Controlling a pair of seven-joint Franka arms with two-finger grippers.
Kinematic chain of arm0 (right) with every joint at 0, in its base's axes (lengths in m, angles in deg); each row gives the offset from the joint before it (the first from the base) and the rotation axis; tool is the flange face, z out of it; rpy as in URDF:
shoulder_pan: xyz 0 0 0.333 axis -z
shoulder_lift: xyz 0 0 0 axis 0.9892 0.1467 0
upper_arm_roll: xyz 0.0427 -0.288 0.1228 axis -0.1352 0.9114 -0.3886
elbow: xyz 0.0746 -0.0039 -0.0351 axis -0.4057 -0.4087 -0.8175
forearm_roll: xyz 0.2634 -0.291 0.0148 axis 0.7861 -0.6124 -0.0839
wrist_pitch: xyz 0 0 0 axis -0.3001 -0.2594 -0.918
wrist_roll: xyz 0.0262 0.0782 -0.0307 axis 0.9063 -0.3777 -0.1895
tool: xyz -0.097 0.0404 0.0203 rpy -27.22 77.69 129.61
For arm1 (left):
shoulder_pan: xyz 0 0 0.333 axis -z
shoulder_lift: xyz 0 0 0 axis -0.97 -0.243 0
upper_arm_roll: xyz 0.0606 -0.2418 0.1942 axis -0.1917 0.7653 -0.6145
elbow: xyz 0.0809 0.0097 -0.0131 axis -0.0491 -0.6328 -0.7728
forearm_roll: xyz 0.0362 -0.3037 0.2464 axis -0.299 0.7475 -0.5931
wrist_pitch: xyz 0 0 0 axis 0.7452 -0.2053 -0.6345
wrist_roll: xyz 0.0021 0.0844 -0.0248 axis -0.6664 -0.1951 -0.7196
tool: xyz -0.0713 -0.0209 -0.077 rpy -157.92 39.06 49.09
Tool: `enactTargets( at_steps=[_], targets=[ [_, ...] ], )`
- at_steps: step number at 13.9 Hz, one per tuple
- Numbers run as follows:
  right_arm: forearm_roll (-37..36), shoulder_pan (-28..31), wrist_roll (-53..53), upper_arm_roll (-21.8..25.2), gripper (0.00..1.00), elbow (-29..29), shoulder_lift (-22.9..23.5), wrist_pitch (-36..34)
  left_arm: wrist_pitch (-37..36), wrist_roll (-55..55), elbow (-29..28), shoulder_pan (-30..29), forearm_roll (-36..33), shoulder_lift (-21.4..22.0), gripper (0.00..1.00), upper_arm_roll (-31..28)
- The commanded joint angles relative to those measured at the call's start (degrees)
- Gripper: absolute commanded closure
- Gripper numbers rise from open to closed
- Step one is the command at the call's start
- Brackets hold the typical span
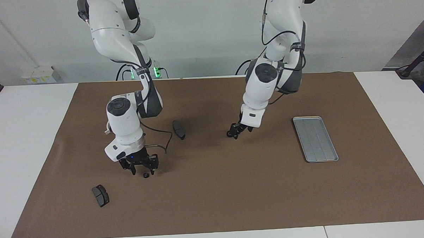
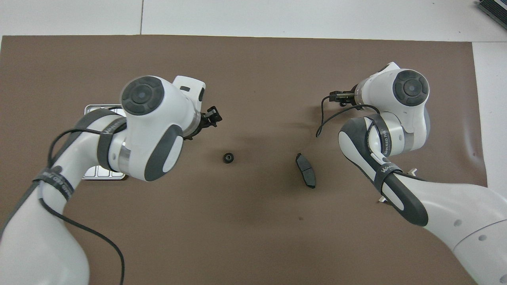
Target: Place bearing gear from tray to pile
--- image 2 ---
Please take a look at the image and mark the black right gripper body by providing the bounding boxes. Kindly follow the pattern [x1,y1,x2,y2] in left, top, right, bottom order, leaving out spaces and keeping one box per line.
[329,90,358,107]

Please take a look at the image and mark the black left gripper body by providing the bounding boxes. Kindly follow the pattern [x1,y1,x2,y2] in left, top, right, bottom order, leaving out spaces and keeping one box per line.
[184,112,210,140]

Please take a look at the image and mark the silver metal tray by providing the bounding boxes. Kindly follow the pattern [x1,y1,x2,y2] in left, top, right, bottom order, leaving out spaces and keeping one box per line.
[81,104,128,181]

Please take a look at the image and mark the long grey brake pad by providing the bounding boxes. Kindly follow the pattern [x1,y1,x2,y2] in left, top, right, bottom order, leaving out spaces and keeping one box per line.
[295,153,316,189]

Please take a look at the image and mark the brown table mat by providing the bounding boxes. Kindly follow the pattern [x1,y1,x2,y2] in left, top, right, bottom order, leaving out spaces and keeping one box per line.
[0,35,499,285]

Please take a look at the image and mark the grey ribbed device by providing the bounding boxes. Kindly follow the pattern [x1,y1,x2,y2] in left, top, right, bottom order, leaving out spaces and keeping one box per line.
[475,0,507,30]

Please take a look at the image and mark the white curved plastic bracket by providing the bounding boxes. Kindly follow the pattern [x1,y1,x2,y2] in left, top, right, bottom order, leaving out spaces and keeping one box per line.
[378,168,418,203]

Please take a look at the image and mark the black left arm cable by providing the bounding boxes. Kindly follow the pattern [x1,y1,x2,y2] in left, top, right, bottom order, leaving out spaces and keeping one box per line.
[39,127,126,285]

